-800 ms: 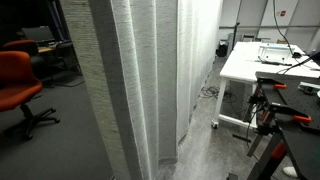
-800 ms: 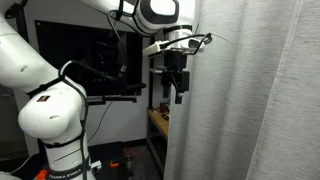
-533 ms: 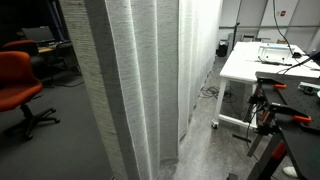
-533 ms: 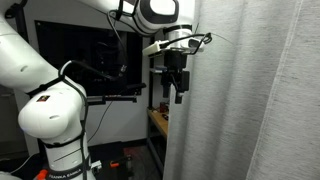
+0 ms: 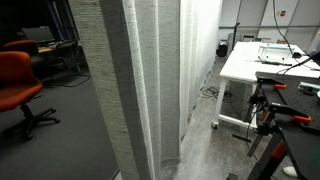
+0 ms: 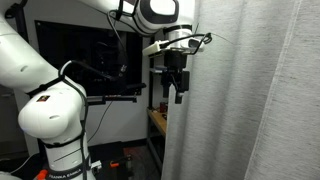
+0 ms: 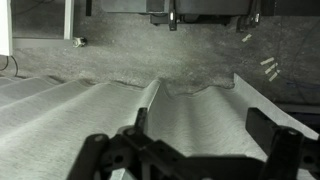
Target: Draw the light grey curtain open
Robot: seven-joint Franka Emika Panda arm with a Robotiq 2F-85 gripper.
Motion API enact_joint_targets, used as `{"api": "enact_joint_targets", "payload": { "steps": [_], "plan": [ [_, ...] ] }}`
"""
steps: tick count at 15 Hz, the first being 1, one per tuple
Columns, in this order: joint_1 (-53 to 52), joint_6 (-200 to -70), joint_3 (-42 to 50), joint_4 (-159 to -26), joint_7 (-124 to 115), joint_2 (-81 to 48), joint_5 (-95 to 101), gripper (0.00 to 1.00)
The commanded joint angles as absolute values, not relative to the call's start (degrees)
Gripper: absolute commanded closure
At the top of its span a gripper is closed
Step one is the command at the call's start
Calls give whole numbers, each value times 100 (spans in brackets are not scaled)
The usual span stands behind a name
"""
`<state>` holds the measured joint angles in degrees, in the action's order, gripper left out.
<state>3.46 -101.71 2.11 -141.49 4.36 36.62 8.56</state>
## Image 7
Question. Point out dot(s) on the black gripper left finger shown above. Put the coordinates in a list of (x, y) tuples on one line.
[(131, 150)]

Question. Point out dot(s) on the white tape strip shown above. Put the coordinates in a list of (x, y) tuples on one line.
[(267, 61), (247, 37), (272, 67), (274, 75)]

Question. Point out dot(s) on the light grey curtain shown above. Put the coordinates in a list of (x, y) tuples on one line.
[(44, 122)]

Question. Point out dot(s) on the white metal frame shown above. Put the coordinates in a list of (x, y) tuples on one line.
[(29, 28)]

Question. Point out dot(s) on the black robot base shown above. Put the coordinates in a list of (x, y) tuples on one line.
[(248, 12)]

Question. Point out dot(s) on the small caster wheel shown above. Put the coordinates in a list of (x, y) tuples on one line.
[(79, 42)]

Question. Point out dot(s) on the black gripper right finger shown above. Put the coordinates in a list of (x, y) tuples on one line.
[(288, 150)]

